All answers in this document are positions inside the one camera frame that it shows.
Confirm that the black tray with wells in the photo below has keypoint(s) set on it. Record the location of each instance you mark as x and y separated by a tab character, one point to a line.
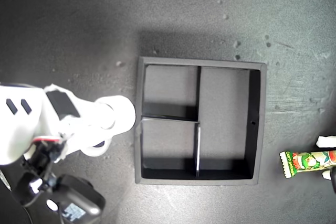
223	103

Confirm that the green printed snack bar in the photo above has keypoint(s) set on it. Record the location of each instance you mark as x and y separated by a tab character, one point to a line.
304	162

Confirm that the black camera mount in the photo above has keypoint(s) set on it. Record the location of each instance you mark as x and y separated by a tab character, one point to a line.
36	161

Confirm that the white tape roll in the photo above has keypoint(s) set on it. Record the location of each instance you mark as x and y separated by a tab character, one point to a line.
97	153
126	113

